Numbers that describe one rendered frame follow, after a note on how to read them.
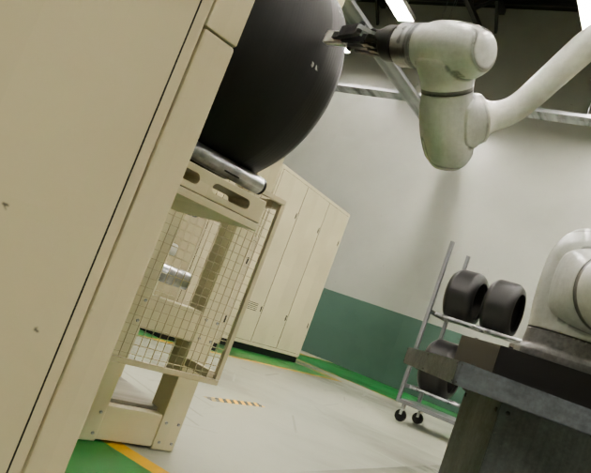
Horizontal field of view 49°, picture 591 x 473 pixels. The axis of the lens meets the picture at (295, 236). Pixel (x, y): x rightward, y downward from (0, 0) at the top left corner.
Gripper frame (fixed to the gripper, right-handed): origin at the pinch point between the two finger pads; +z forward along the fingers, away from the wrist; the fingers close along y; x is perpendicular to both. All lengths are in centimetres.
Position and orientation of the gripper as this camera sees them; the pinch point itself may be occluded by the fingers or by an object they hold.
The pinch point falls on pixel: (337, 38)
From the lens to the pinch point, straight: 154.4
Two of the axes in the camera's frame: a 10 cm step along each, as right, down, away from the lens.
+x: -4.4, 9.0, -0.1
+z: -6.1, -2.9, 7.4
